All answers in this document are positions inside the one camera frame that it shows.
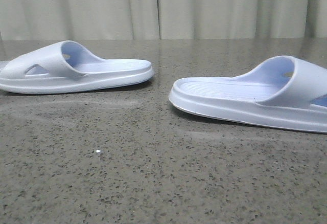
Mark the light blue slipper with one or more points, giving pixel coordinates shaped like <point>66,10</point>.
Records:
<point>67,67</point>
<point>281,92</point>

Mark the pale grey-green curtain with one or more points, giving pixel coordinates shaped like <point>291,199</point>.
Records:
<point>161,19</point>

